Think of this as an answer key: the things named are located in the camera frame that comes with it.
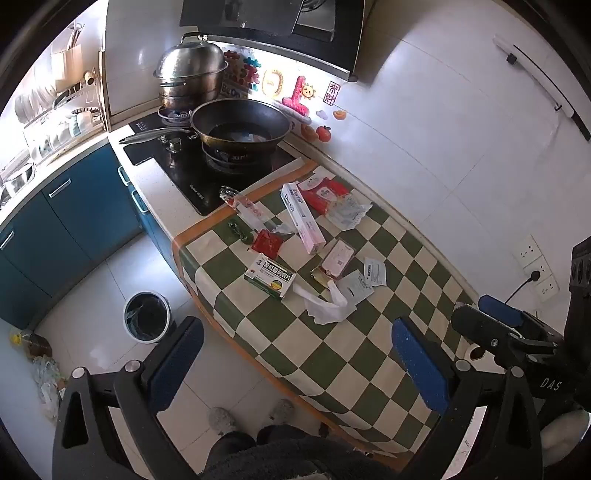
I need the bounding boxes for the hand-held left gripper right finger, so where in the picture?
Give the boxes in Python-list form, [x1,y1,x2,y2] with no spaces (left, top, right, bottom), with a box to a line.
[392,318,548,480]

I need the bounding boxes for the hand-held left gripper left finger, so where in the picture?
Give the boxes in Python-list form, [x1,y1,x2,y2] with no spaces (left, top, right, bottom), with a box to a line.
[52,316,205,480]

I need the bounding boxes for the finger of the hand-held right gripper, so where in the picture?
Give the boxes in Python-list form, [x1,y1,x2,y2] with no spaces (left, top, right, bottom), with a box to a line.
[478,295,543,329]
[450,305,564,367]

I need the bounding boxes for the white round trash bin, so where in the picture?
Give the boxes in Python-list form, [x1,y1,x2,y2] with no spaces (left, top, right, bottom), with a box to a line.
[123,291,171,343]

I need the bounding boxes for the red wet wipe packet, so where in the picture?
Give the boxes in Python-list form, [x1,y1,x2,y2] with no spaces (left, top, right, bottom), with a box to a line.
[297,178,350,214]

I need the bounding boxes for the person's right forearm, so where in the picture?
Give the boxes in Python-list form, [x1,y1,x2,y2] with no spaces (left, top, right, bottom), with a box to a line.
[539,410,591,455]

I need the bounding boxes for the green checkered tablecloth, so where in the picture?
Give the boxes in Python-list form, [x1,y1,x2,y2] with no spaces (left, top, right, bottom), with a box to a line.
[172,157,478,457]

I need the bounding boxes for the grey fluffy slipper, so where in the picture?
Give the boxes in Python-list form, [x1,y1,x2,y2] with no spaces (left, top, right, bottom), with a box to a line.
[208,407,239,435]
[267,399,297,424]

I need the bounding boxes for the torn white paper packet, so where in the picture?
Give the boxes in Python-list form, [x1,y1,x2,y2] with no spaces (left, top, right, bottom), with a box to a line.
[338,270,376,309]

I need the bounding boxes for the white printed leaflet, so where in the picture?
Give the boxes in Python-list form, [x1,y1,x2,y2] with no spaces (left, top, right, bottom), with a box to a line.
[363,257,389,288]

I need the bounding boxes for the crumpled white tissue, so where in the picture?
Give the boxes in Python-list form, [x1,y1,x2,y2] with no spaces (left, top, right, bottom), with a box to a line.
[292,278,348,326]

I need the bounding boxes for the green white medicine box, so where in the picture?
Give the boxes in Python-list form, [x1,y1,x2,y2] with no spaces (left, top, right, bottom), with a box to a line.
[244,253,297,300]

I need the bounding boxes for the pile of plastic bags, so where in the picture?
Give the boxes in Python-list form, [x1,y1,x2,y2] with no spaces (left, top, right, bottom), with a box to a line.
[28,355,66,422]

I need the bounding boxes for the pink rectangular sachet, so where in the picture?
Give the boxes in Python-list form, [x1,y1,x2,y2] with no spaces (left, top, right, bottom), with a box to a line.
[311,239,356,280]

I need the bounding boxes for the person's dark trouser legs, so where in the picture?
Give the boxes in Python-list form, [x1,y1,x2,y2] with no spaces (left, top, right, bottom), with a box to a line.
[202,424,403,480]

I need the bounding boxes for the yellow cooking oil bottle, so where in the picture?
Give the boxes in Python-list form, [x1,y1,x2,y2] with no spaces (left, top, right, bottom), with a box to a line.
[10,329,52,360]

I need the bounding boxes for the small red sachet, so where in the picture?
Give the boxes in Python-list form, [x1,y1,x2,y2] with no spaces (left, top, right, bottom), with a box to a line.
[251,229,283,257]

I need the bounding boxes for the crumpled clear plastic wrapper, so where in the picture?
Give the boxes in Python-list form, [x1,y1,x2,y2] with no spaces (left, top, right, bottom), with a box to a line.
[324,193,373,232]

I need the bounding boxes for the long clear plastic wrapper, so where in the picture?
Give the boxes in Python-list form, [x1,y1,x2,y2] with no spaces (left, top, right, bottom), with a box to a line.
[220,185,265,229]

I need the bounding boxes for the black glass gas stove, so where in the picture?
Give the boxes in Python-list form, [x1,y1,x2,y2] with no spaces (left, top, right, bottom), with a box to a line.
[122,116,297,217]

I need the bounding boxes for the pink white toothpaste box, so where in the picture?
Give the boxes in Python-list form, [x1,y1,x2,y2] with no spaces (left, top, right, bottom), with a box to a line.
[281,182,327,255]

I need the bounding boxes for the blue kitchen cabinets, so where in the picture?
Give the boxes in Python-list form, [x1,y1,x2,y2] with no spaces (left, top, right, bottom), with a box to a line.
[0,140,182,329]

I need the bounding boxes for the steel sink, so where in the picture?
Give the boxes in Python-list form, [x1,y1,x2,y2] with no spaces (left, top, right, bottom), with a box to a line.
[0,161,37,206]

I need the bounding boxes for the black wok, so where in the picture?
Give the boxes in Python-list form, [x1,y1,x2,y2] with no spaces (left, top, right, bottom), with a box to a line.
[119,99,293,156]

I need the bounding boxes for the dish rack with bowls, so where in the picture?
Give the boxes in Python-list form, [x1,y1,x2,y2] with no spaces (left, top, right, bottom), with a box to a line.
[13,76,106,163]

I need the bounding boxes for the stainless steel steamer pot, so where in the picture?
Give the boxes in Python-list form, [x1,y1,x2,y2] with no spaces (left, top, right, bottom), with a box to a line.
[153,32,229,112]

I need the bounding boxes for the hanging paper bag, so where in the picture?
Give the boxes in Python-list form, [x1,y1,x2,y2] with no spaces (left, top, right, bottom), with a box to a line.
[50,22,85,85]

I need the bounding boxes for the black range hood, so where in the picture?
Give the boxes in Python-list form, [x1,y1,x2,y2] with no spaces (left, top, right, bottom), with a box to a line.
[179,0,366,78]

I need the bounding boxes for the black plug with cable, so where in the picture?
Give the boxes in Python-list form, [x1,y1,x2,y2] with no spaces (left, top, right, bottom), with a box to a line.
[505,270,542,306]

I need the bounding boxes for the white wall socket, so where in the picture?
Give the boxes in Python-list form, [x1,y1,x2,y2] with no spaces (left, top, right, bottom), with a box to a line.
[512,234,544,269]
[525,260,560,303]

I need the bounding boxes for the white wall rail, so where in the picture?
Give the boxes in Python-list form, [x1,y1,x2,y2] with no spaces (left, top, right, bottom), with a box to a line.
[493,34,591,140]

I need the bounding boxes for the pink figure wall decoration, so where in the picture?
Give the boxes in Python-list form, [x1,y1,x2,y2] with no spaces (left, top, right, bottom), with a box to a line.
[281,75,312,117]

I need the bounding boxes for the colourful letters wall decoration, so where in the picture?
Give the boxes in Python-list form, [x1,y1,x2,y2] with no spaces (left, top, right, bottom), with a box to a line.
[221,50,262,101]

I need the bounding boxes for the yellow ring wall decoration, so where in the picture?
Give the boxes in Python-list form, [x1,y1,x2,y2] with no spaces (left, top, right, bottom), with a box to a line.
[260,68,286,99]

